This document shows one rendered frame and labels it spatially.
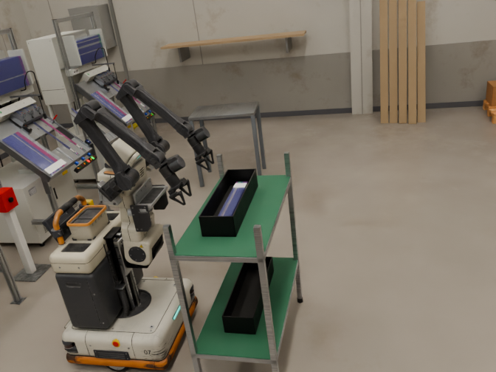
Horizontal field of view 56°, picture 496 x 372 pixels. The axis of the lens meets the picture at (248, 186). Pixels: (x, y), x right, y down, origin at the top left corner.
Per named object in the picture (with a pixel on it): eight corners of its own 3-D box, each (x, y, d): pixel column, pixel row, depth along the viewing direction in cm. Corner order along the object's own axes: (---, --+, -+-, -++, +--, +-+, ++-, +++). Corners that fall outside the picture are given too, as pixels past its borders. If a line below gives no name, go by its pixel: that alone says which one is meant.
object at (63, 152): (89, 150, 457) (90, 148, 455) (49, 178, 399) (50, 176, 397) (73, 139, 455) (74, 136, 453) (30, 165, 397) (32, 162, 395)
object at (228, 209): (236, 187, 273) (235, 181, 272) (248, 187, 271) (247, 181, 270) (213, 231, 228) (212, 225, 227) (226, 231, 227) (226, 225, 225)
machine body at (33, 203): (83, 212, 494) (67, 159, 469) (43, 249, 433) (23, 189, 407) (31, 212, 510) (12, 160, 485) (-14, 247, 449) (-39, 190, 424)
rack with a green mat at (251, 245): (303, 299, 322) (290, 150, 277) (283, 411, 243) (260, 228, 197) (239, 296, 334) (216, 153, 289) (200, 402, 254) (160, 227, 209)
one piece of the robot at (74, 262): (74, 345, 283) (32, 226, 249) (116, 289, 331) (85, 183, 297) (125, 348, 275) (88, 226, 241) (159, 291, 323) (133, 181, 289)
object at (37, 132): (57, 129, 454) (58, 125, 452) (12, 154, 396) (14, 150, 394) (28, 108, 451) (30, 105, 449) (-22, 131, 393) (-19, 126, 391)
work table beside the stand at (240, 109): (262, 183, 508) (254, 112, 475) (200, 187, 520) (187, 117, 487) (266, 167, 548) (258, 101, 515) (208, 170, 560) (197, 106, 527)
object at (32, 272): (52, 265, 404) (23, 184, 372) (35, 282, 383) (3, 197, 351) (29, 264, 410) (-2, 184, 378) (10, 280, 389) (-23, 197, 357)
